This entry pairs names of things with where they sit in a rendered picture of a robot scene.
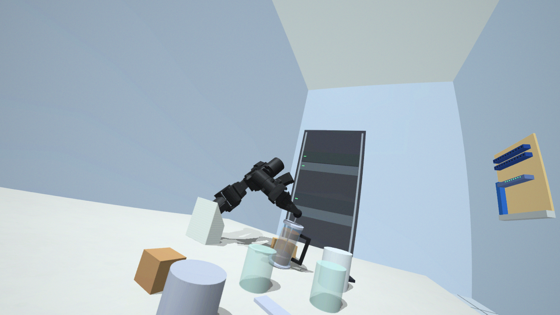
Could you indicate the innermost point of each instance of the glass french press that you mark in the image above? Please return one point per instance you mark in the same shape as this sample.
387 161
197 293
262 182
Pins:
286 243

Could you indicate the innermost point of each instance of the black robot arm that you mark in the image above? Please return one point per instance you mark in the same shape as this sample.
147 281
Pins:
232 194

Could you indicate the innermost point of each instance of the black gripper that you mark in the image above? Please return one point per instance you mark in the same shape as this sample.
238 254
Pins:
277 193

